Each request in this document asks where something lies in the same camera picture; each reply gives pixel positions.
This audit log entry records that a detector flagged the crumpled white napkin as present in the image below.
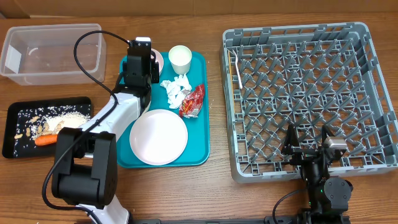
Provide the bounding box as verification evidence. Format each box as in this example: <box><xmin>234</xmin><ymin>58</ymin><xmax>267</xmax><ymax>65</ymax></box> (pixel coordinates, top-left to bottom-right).
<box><xmin>160</xmin><ymin>74</ymin><xmax>192</xmax><ymax>109</ymax></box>

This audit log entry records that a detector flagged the peanuts and rice pile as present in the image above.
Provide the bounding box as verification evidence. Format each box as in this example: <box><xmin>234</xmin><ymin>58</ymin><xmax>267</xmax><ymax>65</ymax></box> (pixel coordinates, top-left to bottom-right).
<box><xmin>12</xmin><ymin>104</ymin><xmax>91</xmax><ymax>158</ymax></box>

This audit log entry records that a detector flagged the red snack wrapper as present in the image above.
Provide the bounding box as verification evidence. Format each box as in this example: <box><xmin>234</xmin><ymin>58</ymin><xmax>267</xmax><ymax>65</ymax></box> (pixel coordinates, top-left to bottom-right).
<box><xmin>179</xmin><ymin>84</ymin><xmax>205</xmax><ymax>118</ymax></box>

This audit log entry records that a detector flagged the grey dishwasher rack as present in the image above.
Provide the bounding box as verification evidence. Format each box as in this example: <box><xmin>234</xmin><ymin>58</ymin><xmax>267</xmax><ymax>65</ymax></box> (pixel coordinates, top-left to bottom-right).
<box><xmin>220</xmin><ymin>22</ymin><xmax>397</xmax><ymax>183</ymax></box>

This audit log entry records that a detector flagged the clear plastic bin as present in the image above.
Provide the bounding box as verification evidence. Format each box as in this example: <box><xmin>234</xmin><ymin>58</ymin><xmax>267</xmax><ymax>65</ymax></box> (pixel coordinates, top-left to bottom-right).
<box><xmin>1</xmin><ymin>24</ymin><xmax>101</xmax><ymax>85</ymax></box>

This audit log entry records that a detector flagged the white bowl with scraps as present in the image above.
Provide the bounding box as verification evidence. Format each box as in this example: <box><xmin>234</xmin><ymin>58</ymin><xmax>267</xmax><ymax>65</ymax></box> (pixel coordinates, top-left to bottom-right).
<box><xmin>151</xmin><ymin>49</ymin><xmax>164</xmax><ymax>75</ymax></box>

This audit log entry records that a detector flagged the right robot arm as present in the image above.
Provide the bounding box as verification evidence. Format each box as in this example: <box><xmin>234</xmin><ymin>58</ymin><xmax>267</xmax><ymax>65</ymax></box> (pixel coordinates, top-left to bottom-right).
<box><xmin>282</xmin><ymin>124</ymin><xmax>353</xmax><ymax>223</ymax></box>

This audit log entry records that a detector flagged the black plastic tray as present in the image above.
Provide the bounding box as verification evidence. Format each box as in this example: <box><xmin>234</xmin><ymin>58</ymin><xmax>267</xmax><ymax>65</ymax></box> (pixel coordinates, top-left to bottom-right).
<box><xmin>2</xmin><ymin>96</ymin><xmax>93</xmax><ymax>159</ymax></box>

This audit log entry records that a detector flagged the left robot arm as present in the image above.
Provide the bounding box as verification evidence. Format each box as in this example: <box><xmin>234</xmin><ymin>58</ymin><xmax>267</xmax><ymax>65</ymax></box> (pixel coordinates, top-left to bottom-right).
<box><xmin>44</xmin><ymin>37</ymin><xmax>159</xmax><ymax>223</ymax></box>

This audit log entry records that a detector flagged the wooden chopstick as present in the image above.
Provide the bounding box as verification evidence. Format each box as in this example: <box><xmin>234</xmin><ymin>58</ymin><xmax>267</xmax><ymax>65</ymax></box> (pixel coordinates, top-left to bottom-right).
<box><xmin>228</xmin><ymin>51</ymin><xmax>233</xmax><ymax>92</ymax></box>

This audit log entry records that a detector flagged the white round plate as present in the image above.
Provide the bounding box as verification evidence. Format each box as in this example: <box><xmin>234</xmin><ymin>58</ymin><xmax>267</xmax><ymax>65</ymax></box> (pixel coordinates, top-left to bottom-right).
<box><xmin>129</xmin><ymin>109</ymin><xmax>188</xmax><ymax>166</ymax></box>

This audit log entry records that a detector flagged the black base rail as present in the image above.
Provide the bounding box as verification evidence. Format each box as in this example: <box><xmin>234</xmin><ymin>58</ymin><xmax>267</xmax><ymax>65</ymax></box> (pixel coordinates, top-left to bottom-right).
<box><xmin>129</xmin><ymin>216</ymin><xmax>305</xmax><ymax>224</ymax></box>

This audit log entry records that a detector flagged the orange carrot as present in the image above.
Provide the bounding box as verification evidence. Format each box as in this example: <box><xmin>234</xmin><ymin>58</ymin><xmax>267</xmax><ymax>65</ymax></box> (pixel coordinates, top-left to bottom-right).
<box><xmin>34</xmin><ymin>134</ymin><xmax>58</xmax><ymax>146</ymax></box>

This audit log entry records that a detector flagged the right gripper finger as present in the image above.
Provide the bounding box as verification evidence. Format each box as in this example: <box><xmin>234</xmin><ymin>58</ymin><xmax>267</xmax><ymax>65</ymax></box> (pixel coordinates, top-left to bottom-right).
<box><xmin>321</xmin><ymin>124</ymin><xmax>335</xmax><ymax>146</ymax></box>
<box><xmin>283</xmin><ymin>124</ymin><xmax>299</xmax><ymax>150</ymax></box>

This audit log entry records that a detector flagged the white paper cup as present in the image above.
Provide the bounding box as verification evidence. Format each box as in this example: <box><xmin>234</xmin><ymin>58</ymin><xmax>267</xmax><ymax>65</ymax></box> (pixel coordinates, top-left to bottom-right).
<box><xmin>169</xmin><ymin>45</ymin><xmax>192</xmax><ymax>75</ymax></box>

